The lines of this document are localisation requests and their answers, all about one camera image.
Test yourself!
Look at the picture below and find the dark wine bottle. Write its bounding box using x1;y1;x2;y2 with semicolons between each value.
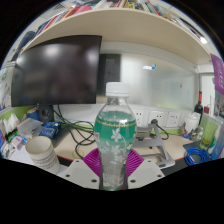
193;90;204;116

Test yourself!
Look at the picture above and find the grey metal laptop stand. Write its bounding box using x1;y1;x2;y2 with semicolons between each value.
133;123;176;170

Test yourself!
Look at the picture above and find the white paper-wrapped mug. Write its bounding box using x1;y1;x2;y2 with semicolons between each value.
25;135;61;175

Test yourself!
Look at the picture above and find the small blue box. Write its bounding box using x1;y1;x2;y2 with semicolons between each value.
39;121;63;139

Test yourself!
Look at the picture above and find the round blue container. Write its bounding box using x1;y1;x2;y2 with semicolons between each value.
26;108;41;121

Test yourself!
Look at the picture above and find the black cables bundle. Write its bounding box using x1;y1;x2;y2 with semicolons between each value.
51;104;96;158

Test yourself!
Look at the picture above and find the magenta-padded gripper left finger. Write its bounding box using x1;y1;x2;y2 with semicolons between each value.
58;148;103;190

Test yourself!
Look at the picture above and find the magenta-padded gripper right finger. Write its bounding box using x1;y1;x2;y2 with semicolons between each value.
126;148;167;189

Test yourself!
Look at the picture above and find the coiled blue cable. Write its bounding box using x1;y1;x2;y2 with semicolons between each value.
184;147;212;167

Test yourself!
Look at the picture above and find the white wall outlet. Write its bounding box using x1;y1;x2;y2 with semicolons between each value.
165;111;182;129
148;110;166;128

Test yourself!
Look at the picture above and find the translucent green cup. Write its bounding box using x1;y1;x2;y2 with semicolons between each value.
199;119;219;151

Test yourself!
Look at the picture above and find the purple hanging poster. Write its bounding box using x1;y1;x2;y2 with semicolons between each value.
210;53;224;96

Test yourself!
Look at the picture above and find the black desk mat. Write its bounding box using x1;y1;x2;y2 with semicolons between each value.
56;154;201;178

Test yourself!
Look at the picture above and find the clear plastic box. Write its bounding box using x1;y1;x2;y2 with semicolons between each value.
17;118;43;136

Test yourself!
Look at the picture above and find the beige shelf with books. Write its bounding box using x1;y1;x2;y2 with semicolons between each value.
9;0;214;66

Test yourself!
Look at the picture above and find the green floral label drink bottle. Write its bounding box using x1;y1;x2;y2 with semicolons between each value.
93;82;138;192

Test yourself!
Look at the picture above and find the black computer monitor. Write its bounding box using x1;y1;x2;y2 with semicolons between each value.
10;34;103;108

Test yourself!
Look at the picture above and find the stack of white napkins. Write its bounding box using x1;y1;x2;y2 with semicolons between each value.
0;113;19;134

